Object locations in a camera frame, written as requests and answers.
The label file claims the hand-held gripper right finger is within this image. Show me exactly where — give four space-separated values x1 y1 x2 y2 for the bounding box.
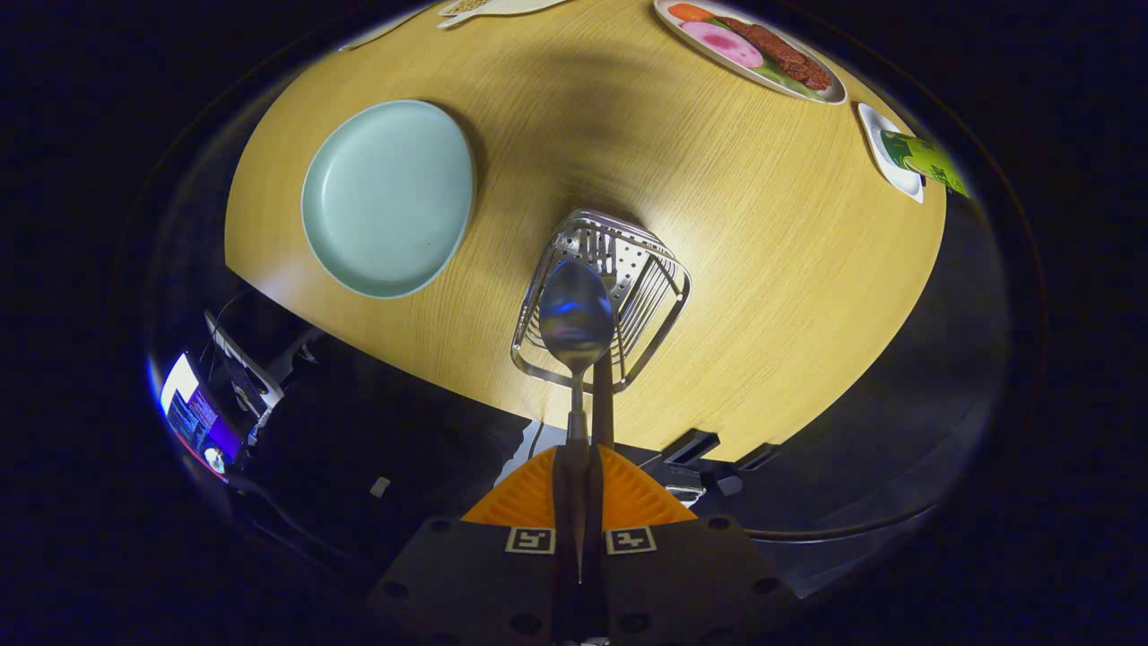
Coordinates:
587 446 799 646

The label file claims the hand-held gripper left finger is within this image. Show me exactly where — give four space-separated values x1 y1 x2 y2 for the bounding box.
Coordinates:
366 446 579 646

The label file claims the fork with brown handle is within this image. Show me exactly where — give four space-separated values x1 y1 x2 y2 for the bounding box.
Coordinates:
587 229 624 450

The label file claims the spoon with brown handle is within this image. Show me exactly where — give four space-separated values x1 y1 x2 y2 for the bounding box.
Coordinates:
538 258 618 584

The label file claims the white metal rack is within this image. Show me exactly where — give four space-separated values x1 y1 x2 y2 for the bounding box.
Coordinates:
204 310 290 415

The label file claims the lit computer screen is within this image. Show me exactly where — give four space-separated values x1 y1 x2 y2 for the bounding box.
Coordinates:
160 353 243 483

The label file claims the light green plate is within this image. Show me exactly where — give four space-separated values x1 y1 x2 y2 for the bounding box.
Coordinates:
300 99 476 300

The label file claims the small white dish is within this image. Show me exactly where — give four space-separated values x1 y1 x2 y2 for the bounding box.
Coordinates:
857 102 926 204

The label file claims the green packet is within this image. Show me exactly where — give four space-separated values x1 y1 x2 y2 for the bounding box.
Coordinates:
880 130 971 198

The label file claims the plate of meat and vegetables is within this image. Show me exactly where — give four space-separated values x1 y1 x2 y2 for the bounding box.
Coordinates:
653 0 848 106

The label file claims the white divided seasoning dish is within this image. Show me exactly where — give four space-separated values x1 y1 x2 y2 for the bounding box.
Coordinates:
438 0 575 30

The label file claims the square metal wire basket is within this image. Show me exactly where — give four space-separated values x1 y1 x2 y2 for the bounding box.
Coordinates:
510 209 692 394

